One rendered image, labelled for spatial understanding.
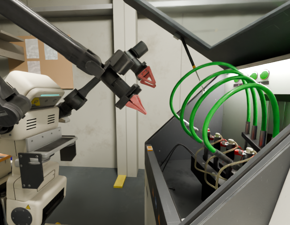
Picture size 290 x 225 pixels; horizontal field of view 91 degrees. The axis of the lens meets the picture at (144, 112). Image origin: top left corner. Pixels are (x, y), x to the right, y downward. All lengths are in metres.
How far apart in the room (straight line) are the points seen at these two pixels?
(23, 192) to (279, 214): 0.91
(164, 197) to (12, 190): 0.69
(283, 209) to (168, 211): 0.27
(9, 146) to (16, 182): 0.16
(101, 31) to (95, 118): 1.38
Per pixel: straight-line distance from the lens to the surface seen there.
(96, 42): 2.61
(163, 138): 1.00
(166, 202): 0.54
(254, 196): 0.45
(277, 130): 0.58
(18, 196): 0.94
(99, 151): 2.69
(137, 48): 0.72
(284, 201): 0.48
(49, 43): 0.52
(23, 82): 0.78
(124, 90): 0.49
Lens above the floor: 1.29
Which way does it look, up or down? 8 degrees down
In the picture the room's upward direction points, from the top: straight up
